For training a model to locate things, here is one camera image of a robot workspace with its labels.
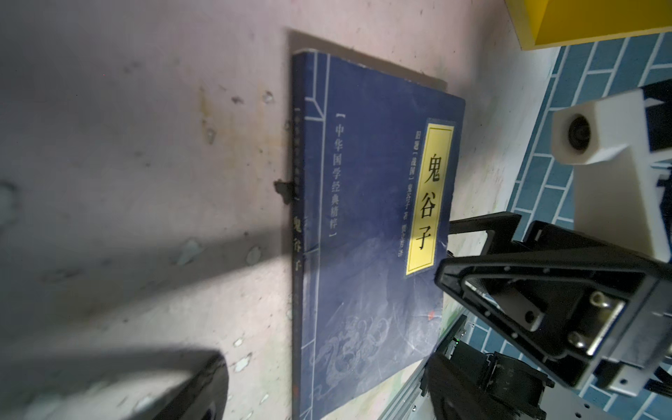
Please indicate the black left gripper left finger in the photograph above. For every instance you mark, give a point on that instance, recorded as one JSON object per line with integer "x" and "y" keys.
{"x": 203, "y": 395}

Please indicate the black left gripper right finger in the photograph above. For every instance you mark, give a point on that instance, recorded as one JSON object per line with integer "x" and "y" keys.
{"x": 454, "y": 396}

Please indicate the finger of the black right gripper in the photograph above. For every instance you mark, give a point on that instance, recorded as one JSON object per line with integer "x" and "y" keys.
{"x": 542, "y": 305}
{"x": 541, "y": 239}

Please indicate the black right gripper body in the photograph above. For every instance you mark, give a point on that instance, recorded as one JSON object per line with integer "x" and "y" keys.
{"x": 633, "y": 301}

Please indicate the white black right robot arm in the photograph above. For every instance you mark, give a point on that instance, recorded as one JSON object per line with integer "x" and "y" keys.
{"x": 519, "y": 384}

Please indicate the navy book right side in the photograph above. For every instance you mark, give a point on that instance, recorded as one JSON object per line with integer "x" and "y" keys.
{"x": 374, "y": 164}

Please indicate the yellow pink blue bookshelf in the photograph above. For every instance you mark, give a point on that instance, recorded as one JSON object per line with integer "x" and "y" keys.
{"x": 560, "y": 23}

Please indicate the aluminium front rail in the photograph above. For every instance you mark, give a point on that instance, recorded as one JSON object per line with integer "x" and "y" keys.
{"x": 413, "y": 401}

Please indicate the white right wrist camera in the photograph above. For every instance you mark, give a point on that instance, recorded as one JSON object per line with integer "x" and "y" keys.
{"x": 616, "y": 146}

